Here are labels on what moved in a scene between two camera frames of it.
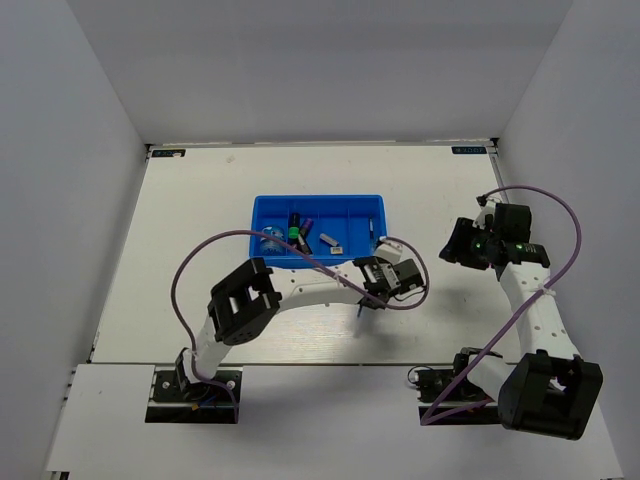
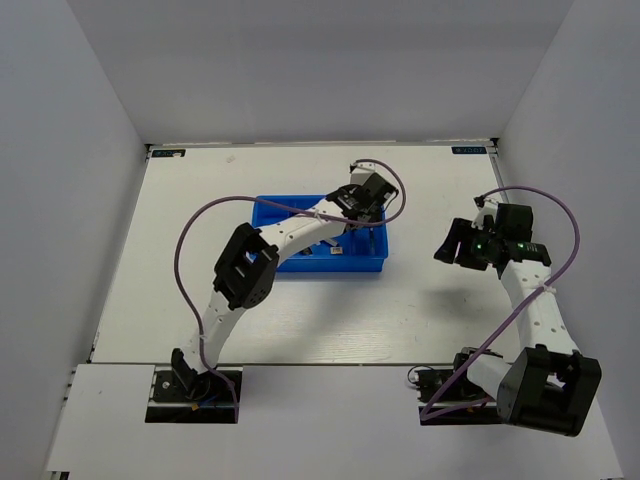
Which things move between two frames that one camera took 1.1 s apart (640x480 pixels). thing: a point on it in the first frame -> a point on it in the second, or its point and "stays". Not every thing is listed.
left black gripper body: (369, 305) -> (377, 216)
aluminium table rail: (493, 144) stays
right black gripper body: (470, 244) stays
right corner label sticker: (469, 150) stays
